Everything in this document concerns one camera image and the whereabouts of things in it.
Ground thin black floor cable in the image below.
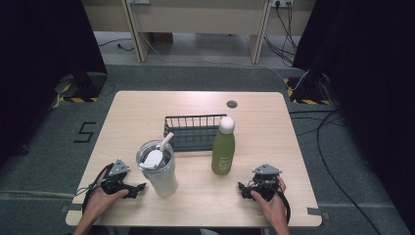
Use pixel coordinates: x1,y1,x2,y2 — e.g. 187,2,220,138
97,37,136,53

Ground dark curtain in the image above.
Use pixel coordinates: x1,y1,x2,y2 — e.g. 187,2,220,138
292,0,415,231
0,0,109,169

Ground white tumbler with straw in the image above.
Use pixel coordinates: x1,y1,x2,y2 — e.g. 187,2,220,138
135,131,179,199

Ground stand base with hazard tape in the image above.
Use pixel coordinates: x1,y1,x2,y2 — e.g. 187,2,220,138
283,75,331,107
53,70,109,104

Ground dark wire basket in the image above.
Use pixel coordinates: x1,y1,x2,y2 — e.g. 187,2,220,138
162,113,228,153

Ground beige background desk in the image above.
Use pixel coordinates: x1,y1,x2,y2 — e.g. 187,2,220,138
81,0,317,66

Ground person's left hand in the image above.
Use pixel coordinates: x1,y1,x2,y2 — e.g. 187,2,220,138
84,171,130,218

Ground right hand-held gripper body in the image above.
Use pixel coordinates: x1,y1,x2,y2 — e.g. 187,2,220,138
249,164,283,203

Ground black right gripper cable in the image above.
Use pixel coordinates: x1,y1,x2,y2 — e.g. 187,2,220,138
276,187,293,226

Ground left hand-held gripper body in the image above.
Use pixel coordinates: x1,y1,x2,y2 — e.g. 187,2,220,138
100,159,133,196

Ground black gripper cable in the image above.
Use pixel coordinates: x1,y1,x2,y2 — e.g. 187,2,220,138
75,163,115,214
276,187,293,226

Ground black floor cables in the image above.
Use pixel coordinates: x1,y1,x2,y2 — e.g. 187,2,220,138
288,108,384,235

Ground grey tape strip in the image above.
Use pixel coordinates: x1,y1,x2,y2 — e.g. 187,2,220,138
306,207,331,221
60,203,84,213

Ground bundle of black cables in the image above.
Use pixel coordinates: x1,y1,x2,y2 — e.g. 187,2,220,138
262,2,300,68

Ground green bottle with white cap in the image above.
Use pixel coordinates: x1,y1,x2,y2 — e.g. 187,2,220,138
210,116,237,176

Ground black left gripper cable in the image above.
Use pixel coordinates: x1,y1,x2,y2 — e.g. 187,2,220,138
75,163,115,214

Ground person's right hand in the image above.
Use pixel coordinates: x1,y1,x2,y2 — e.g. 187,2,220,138
250,175,290,226

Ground white wall socket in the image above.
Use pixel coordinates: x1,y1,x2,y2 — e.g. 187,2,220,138
270,0,296,9

